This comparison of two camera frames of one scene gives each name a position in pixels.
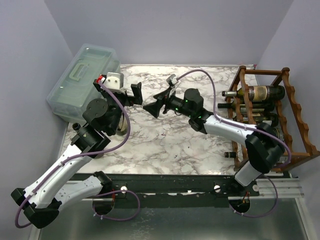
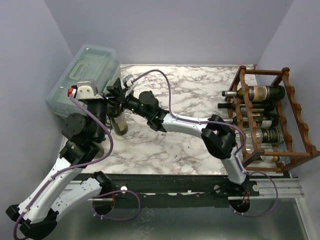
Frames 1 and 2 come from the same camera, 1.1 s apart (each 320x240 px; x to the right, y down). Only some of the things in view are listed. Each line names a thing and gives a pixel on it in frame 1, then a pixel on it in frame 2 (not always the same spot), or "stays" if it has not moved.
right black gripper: [165, 101] -> [119, 95]
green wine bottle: [259, 93] stays
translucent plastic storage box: [68, 99] stays
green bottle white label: [257, 106] stays
